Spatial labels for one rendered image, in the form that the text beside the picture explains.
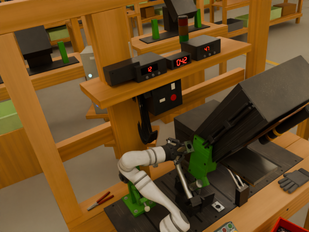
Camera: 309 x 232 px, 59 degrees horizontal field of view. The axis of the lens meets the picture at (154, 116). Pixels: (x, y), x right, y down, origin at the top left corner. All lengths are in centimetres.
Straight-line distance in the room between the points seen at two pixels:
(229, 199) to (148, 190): 53
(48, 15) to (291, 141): 158
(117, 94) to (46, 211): 203
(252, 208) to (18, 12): 131
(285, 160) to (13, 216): 248
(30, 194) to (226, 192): 225
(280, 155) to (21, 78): 145
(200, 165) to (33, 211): 209
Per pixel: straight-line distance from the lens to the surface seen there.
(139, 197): 144
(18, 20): 111
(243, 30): 673
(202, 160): 131
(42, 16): 112
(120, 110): 134
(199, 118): 149
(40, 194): 320
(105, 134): 147
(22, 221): 304
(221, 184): 159
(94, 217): 157
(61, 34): 801
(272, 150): 185
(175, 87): 133
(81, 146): 145
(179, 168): 142
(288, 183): 163
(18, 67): 114
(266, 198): 156
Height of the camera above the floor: 204
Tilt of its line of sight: 31 degrees down
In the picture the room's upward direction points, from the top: 8 degrees counter-clockwise
